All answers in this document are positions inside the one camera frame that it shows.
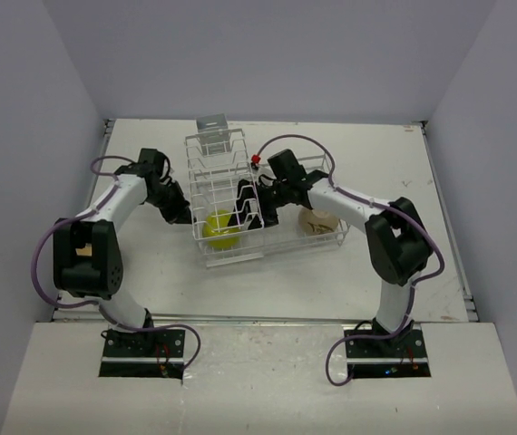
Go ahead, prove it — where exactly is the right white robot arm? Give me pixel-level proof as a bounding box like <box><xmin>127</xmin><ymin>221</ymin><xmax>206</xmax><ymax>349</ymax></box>
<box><xmin>229</xmin><ymin>150</ymin><xmax>438</xmax><ymax>356</ymax></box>

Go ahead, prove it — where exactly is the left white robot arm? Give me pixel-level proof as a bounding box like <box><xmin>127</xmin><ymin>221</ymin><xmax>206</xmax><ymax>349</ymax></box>
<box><xmin>51</xmin><ymin>149</ymin><xmax>192</xmax><ymax>356</ymax></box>

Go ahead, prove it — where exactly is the white wire dish rack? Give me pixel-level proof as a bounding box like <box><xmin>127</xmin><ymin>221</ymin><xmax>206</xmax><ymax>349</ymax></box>
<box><xmin>184</xmin><ymin>129</ymin><xmax>349</xmax><ymax>267</ymax></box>

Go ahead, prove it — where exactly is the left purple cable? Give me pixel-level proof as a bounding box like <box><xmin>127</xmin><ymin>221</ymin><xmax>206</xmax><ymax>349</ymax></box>
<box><xmin>29</xmin><ymin>155</ymin><xmax>203</xmax><ymax>377</ymax></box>

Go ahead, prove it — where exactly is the beige bowl with drawing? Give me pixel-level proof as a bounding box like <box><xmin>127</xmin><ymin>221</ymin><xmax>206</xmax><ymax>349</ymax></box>
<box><xmin>298</xmin><ymin>208</ymin><xmax>339</xmax><ymax>236</ymax></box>

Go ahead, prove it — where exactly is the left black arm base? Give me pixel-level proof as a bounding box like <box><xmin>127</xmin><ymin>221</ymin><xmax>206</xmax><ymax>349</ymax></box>
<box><xmin>99</xmin><ymin>329</ymin><xmax>185</xmax><ymax>380</ymax></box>

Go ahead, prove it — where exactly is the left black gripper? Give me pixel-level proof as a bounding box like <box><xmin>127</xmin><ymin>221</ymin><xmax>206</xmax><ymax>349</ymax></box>
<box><xmin>146</xmin><ymin>180</ymin><xmax>199</xmax><ymax>226</ymax></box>

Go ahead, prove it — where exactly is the yellow-green bowl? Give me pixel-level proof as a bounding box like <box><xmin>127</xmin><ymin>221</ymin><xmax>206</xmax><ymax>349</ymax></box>
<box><xmin>202</xmin><ymin>209</ymin><xmax>240</xmax><ymax>249</ymax></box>

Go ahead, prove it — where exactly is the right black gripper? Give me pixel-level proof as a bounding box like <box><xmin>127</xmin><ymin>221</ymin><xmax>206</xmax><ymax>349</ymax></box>
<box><xmin>229</xmin><ymin>179</ymin><xmax>292</xmax><ymax>233</ymax></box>

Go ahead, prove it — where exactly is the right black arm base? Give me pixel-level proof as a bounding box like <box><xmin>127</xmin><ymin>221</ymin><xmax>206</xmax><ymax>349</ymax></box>
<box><xmin>345</xmin><ymin>325</ymin><xmax>432</xmax><ymax>380</ymax></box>

